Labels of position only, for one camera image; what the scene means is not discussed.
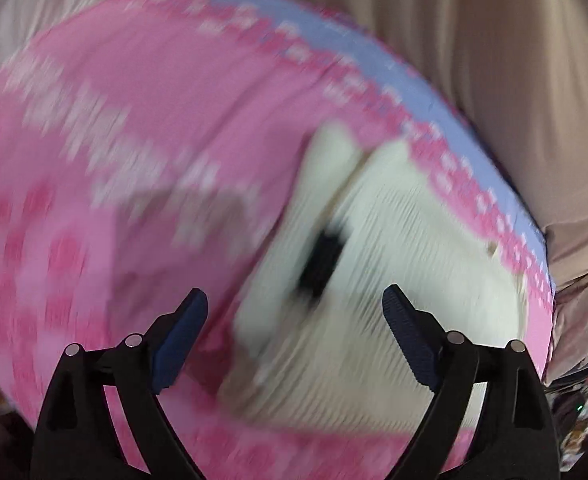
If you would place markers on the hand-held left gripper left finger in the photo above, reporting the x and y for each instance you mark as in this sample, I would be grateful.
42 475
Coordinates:
181 332

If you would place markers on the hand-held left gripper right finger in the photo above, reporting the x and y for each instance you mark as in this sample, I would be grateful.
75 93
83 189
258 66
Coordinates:
410 335

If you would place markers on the white knit garment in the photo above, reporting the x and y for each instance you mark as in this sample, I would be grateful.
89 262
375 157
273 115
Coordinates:
374 270

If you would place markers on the pink patterned blanket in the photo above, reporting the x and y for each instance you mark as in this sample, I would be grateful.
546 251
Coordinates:
124 185

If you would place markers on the patterned cloth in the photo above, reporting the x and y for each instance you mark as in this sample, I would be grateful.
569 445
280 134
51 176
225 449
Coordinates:
581 360

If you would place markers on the beige curtain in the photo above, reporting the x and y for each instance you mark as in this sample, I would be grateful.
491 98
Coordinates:
474 35

